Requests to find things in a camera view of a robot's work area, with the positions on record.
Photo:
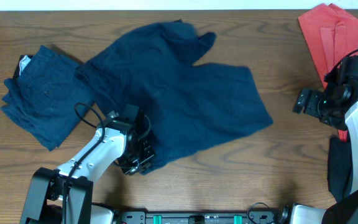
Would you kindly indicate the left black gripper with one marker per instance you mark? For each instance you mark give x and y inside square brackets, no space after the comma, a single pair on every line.
[146,154]

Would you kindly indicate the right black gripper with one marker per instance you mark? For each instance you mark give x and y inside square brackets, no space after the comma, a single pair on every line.
[311,107]

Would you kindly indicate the navy shorts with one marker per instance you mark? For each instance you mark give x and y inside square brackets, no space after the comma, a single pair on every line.
[42,95]
[191,107]

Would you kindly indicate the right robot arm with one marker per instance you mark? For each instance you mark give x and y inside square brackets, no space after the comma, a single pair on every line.
[336,106]

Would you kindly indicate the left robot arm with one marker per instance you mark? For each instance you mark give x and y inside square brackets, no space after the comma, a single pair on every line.
[65,194]

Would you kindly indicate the black t-shirt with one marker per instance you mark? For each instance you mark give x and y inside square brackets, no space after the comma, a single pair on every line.
[343,157]

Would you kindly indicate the red t-shirt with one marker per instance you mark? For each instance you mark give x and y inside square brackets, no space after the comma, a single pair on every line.
[330,33]

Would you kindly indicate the folded navy shorts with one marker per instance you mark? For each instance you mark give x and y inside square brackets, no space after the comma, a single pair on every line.
[42,95]

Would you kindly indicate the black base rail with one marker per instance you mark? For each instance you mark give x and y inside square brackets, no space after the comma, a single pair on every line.
[185,217]

